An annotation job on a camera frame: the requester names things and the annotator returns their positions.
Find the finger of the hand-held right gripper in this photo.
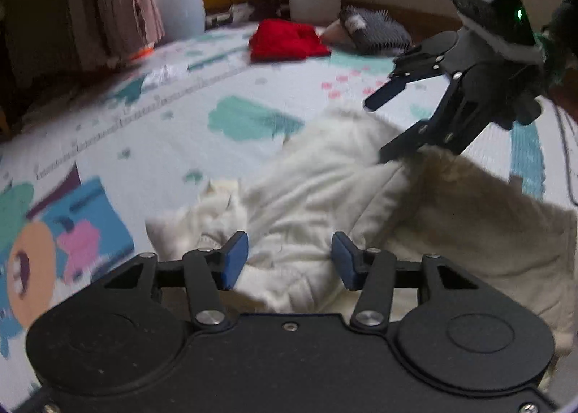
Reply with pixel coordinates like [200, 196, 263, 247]
[362, 65, 445, 114]
[378, 117, 452, 165]

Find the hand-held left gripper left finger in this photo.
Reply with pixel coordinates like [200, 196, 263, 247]
[104, 231, 250, 329]

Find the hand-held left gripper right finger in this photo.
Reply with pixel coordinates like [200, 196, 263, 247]
[331, 231, 480, 329]

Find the cream padded garment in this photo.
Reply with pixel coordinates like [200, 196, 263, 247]
[144, 103, 578, 357]

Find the person's right hand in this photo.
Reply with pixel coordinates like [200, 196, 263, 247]
[536, 0, 578, 100]

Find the dark striped garment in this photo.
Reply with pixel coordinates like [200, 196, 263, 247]
[338, 5, 413, 57]

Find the beige cloth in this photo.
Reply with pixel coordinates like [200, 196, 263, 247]
[319, 19, 349, 44]

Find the red knit garment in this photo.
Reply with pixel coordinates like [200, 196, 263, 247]
[248, 18, 331, 64]

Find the cartoon printed play mat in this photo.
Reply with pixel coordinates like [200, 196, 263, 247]
[0, 22, 549, 409]

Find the white plastic planter tub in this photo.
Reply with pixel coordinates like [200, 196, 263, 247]
[147, 0, 207, 42]

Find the pink striped curtain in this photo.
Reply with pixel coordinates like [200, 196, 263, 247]
[65, 0, 166, 73]

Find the black cable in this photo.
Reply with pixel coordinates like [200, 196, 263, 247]
[555, 103, 578, 207]

